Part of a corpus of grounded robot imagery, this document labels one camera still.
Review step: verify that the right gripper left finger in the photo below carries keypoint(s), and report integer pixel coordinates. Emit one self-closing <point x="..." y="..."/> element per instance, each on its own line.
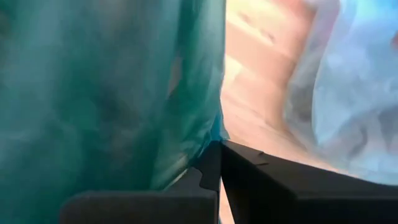
<point x="155" y="205"/>

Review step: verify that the light blue trash bag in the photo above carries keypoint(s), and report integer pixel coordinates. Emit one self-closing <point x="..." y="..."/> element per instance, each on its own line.
<point x="351" y="93"/>

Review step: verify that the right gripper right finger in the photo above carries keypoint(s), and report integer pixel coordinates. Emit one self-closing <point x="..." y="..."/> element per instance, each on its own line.
<point x="311" y="199"/>

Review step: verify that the teal trash bag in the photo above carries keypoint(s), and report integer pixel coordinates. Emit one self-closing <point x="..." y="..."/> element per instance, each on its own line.
<point x="93" y="93"/>

